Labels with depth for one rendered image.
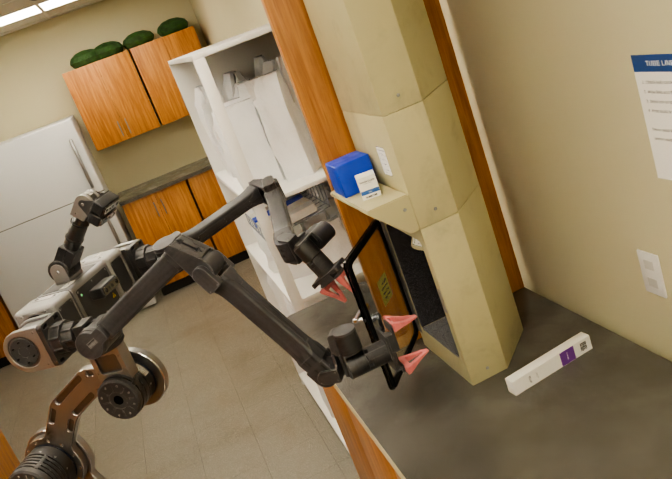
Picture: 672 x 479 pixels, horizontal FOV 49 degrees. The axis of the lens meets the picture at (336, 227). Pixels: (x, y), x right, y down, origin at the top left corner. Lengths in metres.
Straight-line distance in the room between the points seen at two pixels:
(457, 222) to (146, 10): 5.66
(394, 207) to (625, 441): 0.73
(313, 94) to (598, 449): 1.17
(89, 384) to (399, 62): 1.44
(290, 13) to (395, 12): 0.40
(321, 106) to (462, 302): 0.68
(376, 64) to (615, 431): 0.99
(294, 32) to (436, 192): 0.61
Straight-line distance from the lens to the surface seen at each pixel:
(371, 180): 1.86
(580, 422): 1.83
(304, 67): 2.08
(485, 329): 2.00
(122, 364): 2.31
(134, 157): 7.25
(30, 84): 7.23
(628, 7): 1.62
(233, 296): 1.74
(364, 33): 1.75
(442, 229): 1.86
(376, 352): 1.76
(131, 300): 1.85
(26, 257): 6.74
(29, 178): 6.61
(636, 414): 1.82
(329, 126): 2.11
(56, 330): 2.01
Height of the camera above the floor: 2.02
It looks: 17 degrees down
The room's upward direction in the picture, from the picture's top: 21 degrees counter-clockwise
